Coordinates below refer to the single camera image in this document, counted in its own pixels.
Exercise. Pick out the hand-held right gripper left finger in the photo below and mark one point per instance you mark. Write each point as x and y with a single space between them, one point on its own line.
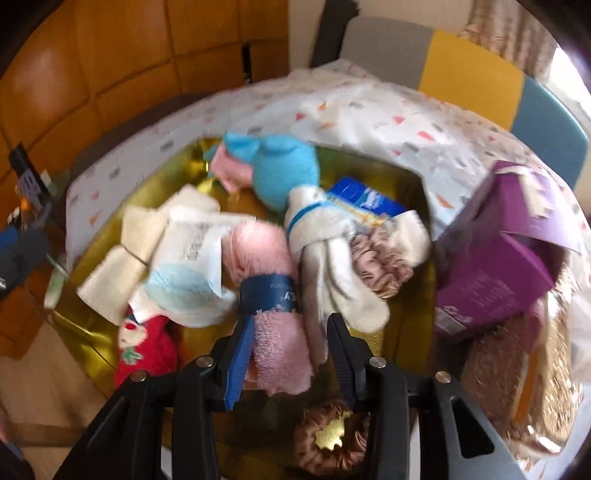
240 364

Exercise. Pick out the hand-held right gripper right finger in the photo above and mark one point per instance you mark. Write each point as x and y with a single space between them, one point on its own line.
344 364

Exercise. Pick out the pink towel roll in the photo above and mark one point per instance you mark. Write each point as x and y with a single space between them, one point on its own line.
277 350

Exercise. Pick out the beige cloth bundle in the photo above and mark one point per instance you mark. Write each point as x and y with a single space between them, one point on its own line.
106 277

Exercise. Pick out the brown scrunchie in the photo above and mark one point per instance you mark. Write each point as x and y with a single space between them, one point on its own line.
309 443

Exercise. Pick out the red sock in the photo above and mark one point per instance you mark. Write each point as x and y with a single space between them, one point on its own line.
152 350

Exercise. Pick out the white wet wipes packet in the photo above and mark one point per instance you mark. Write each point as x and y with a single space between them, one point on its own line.
184 286

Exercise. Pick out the pink scrunchie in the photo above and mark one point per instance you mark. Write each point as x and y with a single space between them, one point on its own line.
378 263

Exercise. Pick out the white sock with blue stripe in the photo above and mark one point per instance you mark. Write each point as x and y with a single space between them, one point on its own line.
323 258

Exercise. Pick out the blue tissue packet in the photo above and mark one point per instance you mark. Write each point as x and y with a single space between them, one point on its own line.
360 196

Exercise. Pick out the blue dolphin plush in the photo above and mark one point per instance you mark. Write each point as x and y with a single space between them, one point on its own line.
286 170

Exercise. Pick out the ornate gold tissue box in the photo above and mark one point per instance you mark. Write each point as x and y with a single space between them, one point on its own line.
498 369

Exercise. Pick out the purple tissue box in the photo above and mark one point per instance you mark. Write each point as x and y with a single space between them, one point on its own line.
489 258

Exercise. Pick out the small pink cloth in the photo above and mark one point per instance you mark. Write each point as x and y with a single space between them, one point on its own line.
228 168

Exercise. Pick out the patterned tablecloth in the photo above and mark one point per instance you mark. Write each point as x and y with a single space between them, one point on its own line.
369 106

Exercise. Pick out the grey yellow blue chair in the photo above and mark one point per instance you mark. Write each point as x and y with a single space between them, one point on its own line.
466 78

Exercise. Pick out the beige patterned curtain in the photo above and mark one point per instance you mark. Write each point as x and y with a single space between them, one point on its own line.
508 27

